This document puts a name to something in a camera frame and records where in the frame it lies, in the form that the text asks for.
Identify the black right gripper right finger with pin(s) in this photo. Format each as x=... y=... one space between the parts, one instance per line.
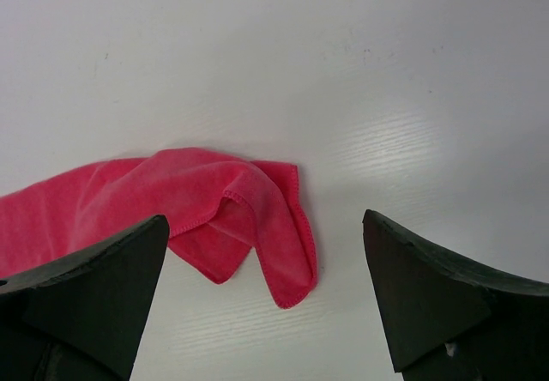
x=448 y=317

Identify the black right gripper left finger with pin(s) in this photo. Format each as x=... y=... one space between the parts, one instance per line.
x=81 y=317

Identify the pink microfiber towel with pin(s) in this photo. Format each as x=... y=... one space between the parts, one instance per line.
x=219 y=208

